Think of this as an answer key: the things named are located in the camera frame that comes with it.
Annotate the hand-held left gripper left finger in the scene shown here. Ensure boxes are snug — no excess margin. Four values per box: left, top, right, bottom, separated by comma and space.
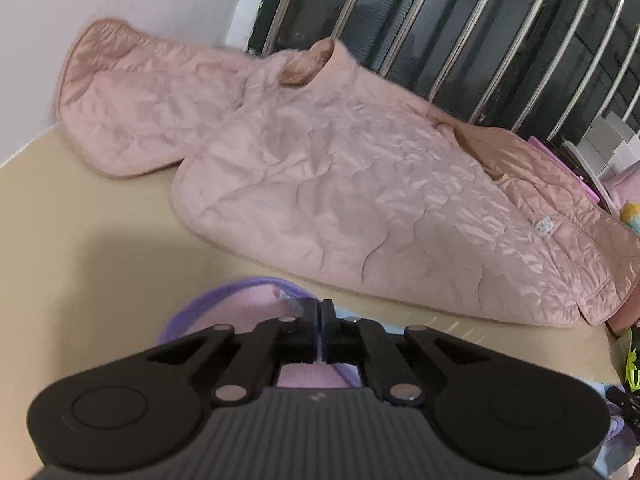
132, 299, 321, 408

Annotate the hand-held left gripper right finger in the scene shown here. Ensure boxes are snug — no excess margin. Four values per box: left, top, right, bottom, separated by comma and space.
320, 298, 501, 408

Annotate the pink purple blue garment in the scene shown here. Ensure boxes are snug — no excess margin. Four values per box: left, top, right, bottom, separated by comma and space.
157, 276, 640, 466

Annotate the pink quilted jacket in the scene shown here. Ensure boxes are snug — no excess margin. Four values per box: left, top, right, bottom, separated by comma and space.
55, 18, 640, 329

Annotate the pink book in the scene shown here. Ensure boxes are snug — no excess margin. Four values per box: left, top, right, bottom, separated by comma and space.
527, 135, 601, 203

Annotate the metal window railing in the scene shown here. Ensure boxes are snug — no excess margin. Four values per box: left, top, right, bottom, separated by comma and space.
260, 0, 640, 148

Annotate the yellow white plush toy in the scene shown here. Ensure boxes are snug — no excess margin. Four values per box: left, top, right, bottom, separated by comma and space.
619, 201, 640, 235

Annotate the stack of white boxes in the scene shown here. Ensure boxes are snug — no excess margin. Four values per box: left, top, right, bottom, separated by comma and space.
580, 112, 640, 183

